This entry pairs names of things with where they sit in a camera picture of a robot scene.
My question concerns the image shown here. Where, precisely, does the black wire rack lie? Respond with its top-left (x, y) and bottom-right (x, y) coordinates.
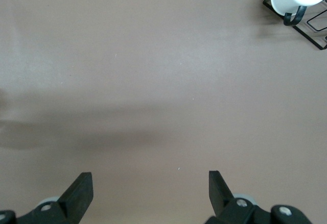
top-left (263, 0), bottom-right (327, 50)

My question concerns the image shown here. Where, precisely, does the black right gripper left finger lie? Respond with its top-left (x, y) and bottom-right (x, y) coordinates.
top-left (0, 172), bottom-right (94, 224)

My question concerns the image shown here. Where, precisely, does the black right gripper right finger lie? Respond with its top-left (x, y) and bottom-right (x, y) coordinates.
top-left (205, 170), bottom-right (314, 224)

